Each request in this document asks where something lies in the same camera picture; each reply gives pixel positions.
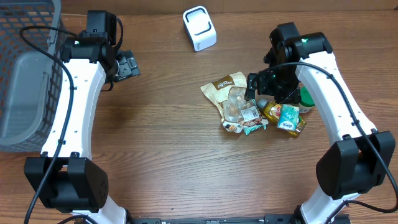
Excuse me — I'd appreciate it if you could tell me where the yellow drink bottle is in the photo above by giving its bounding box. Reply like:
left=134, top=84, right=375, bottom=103
left=257, top=98, right=307, bottom=137

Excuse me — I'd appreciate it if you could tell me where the green lidded cup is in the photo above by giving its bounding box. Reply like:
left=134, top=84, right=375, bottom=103
left=298, top=86, right=315, bottom=113

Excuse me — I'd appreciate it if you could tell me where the teal tissue pack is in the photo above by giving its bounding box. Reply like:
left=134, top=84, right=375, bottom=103
left=277, top=105, right=299, bottom=131

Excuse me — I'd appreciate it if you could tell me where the beige brown snack bag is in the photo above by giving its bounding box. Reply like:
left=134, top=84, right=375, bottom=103
left=200, top=72, right=268, bottom=133

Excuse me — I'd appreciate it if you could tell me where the teal wet wipes pack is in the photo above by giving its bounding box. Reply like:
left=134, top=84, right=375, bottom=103
left=243, top=123, right=267, bottom=135

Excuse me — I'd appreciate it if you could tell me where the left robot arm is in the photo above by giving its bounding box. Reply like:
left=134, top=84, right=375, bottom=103
left=24, top=10, right=139, bottom=223

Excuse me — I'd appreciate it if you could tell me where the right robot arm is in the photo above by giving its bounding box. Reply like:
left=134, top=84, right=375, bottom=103
left=245, top=22, right=396, bottom=223

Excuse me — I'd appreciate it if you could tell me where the white barcode scanner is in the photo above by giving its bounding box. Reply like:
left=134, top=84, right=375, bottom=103
left=182, top=6, right=217, bottom=52

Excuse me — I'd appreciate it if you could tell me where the dark grey plastic basket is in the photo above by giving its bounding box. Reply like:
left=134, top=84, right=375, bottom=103
left=1, top=0, right=66, bottom=152

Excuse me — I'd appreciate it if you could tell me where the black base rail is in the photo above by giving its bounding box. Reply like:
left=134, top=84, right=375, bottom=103
left=130, top=213, right=352, bottom=224

